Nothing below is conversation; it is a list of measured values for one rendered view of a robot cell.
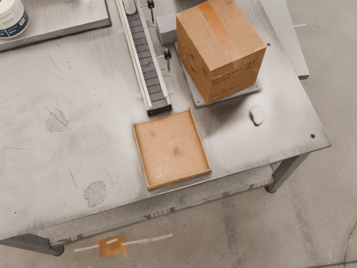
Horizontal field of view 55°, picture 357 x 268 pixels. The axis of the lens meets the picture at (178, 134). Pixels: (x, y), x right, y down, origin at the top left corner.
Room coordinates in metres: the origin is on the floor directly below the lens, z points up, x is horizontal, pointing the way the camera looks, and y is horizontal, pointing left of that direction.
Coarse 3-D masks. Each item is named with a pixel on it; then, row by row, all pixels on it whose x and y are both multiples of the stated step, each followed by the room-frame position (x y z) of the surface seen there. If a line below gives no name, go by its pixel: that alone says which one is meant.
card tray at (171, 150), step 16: (144, 128) 0.63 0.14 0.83; (160, 128) 0.62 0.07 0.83; (176, 128) 0.62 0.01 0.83; (192, 128) 0.61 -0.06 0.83; (144, 144) 0.56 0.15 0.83; (160, 144) 0.55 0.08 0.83; (176, 144) 0.54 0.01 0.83; (192, 144) 0.54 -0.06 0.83; (144, 160) 0.48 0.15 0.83; (160, 160) 0.48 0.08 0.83; (176, 160) 0.47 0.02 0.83; (192, 160) 0.47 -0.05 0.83; (160, 176) 0.41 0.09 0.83; (176, 176) 0.41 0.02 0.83; (192, 176) 0.40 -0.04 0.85
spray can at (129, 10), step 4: (124, 0) 1.23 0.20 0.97; (128, 0) 1.22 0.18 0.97; (132, 0) 1.23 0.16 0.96; (124, 4) 1.23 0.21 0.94; (128, 4) 1.22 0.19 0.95; (132, 4) 1.23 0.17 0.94; (128, 8) 1.22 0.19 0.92; (132, 8) 1.23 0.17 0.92; (128, 12) 1.22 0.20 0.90; (132, 12) 1.22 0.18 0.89
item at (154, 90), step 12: (132, 24) 1.16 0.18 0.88; (132, 36) 1.09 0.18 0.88; (144, 36) 1.09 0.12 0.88; (132, 48) 1.02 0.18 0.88; (144, 48) 1.01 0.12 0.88; (144, 60) 0.95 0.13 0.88; (144, 72) 0.88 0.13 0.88; (156, 72) 0.88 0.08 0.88; (156, 84) 0.82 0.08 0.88; (156, 96) 0.76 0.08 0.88; (156, 108) 0.70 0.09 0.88
